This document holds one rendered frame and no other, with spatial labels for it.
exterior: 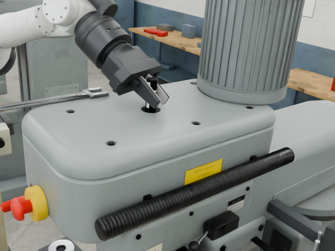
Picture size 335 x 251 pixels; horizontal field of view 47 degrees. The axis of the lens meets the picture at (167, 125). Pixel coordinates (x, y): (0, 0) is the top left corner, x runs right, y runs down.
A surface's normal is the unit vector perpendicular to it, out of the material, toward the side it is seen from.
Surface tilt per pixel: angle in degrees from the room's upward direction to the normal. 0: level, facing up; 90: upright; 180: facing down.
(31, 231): 0
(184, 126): 0
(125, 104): 0
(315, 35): 90
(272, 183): 90
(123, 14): 90
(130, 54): 31
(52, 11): 75
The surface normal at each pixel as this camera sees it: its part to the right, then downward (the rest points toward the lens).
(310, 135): 0.21, -0.80
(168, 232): 0.61, 0.37
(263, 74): 0.21, 0.42
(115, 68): -0.58, 0.30
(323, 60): -0.79, 0.20
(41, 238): 0.07, -0.91
